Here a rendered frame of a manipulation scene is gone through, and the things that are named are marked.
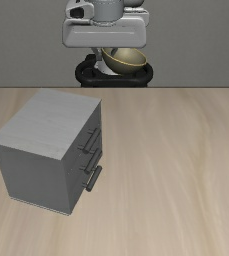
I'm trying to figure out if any olive porcelain bowl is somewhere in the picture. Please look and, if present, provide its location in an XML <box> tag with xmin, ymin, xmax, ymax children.
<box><xmin>101</xmin><ymin>47</ymin><xmax>148</xmax><ymax>75</ymax></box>

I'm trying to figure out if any grey cabinet with drawers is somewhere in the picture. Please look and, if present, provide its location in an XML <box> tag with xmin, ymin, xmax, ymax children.
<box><xmin>0</xmin><ymin>87</ymin><xmax>104</xmax><ymax>217</ymax></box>

